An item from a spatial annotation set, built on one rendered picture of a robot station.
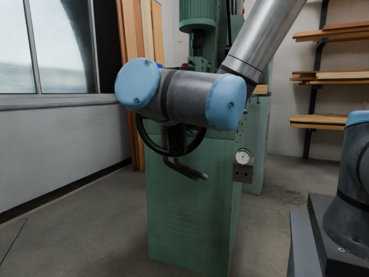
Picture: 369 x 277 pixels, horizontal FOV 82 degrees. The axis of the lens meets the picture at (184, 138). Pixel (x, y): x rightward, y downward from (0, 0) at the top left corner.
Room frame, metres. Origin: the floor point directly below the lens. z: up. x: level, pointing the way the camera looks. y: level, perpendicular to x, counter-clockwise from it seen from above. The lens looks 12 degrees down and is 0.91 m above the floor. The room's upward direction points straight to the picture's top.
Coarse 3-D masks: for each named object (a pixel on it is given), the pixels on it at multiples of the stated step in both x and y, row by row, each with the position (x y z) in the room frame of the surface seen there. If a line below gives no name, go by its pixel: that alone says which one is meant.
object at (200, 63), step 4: (188, 60) 1.06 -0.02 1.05; (192, 60) 1.05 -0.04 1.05; (196, 60) 1.05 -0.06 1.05; (200, 60) 1.04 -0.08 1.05; (204, 60) 1.10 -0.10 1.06; (196, 64) 1.05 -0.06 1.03; (200, 64) 1.04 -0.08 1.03; (204, 64) 1.10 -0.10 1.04; (196, 68) 1.05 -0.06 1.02; (200, 68) 1.04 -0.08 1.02; (204, 68) 1.10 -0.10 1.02; (204, 72) 1.10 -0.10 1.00
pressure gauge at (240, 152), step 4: (240, 148) 0.82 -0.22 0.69; (244, 148) 0.81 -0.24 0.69; (236, 152) 0.80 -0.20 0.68; (240, 152) 0.80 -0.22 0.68; (244, 152) 0.79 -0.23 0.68; (248, 152) 0.79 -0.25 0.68; (236, 156) 0.80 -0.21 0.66; (240, 156) 0.80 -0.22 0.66; (244, 156) 0.79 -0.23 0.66; (248, 156) 0.79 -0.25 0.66; (236, 160) 0.80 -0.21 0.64; (240, 160) 0.80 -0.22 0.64; (244, 160) 0.79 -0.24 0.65; (248, 160) 0.79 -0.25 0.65; (244, 164) 0.82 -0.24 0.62
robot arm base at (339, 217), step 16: (336, 208) 0.41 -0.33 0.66; (352, 208) 0.38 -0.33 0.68; (368, 208) 0.36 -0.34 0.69; (336, 224) 0.39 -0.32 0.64; (352, 224) 0.37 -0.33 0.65; (368, 224) 0.35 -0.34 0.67; (336, 240) 0.38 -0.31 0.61; (352, 240) 0.36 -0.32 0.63; (368, 240) 0.34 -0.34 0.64; (368, 256) 0.33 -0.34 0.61
